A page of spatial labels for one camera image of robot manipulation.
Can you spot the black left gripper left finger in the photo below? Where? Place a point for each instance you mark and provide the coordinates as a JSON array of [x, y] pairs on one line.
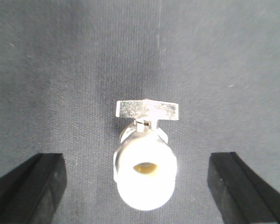
[[31, 192]]

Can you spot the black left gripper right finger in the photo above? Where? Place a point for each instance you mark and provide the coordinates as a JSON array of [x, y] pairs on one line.
[[241, 196]]

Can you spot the silver valve with white cap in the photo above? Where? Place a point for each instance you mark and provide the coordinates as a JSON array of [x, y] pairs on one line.
[[144, 166]]

